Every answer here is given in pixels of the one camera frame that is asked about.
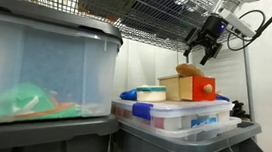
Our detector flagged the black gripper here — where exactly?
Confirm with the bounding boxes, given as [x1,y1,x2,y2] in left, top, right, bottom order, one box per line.
[181,11,229,68]

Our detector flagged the brown bread plushy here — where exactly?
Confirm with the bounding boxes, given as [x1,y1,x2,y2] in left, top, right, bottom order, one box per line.
[174,62,207,81]

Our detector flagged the red-fronted wooden drawer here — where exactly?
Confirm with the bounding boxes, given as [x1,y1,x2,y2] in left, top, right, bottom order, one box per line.
[177,73,219,105]

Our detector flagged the wooden box casing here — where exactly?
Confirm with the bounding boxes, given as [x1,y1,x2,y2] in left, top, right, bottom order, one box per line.
[156,71,187,103]

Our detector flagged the metal shelf pole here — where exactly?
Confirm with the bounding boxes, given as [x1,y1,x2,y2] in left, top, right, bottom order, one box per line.
[232,32,264,124]

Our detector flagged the blue plastic toy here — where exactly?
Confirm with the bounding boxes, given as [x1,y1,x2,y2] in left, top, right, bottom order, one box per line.
[215,93,232,103]
[119,87,139,102]

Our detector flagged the wooden cup teal rim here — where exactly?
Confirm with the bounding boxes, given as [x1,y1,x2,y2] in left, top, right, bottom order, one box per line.
[135,83,168,105]

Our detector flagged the clear container blue latch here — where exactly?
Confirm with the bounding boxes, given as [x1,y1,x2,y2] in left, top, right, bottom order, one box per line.
[109,89,236,137]

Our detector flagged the large clear bin grey lid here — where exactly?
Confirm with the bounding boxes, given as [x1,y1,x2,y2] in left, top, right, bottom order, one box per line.
[0,0,128,139]

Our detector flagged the green cloth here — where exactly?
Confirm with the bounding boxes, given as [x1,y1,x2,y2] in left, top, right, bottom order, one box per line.
[0,80,83,127]

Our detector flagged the dark grey storage tote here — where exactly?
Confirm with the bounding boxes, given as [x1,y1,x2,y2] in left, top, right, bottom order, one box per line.
[0,104,120,152]

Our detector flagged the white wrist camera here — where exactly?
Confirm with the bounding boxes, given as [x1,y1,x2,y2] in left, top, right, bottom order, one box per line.
[216,7,259,39]

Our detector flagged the metal wire shelf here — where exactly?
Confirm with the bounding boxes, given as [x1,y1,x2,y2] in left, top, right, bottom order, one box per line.
[0,0,252,59]

